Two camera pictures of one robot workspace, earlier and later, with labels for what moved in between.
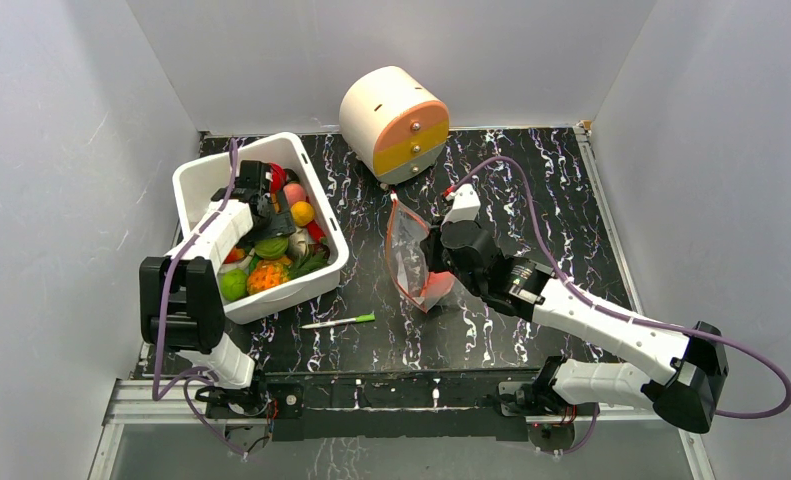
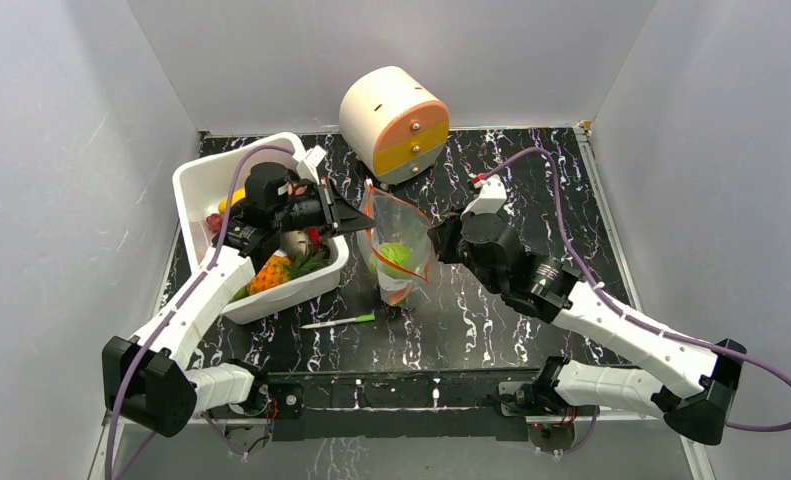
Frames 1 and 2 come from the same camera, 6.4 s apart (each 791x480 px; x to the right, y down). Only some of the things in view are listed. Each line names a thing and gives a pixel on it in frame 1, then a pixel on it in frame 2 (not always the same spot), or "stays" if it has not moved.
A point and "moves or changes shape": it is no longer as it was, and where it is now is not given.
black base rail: [304, 406] stays
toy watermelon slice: [439, 283] → [396, 297]
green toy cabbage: [272, 247] → [398, 254]
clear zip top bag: [406, 259] moves or changes shape
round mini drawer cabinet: [395, 125] stays
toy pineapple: [270, 272] stays
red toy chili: [315, 231] stays
